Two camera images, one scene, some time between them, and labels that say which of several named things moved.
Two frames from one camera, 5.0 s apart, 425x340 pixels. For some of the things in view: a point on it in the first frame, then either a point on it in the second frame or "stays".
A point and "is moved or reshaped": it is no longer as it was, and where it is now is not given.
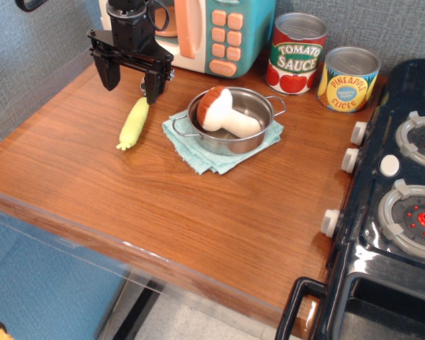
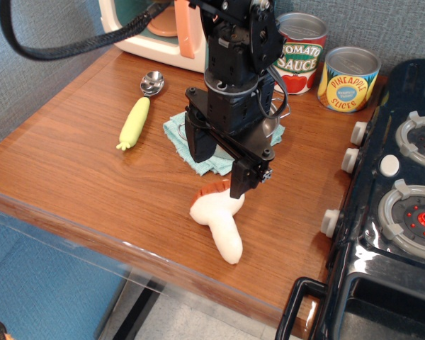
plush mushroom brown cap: [214, 112] is moved or reshaped
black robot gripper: [132, 42] -> [234, 113]
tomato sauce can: [299, 39] stays
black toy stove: [382, 278] stays
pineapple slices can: [347, 79] stays
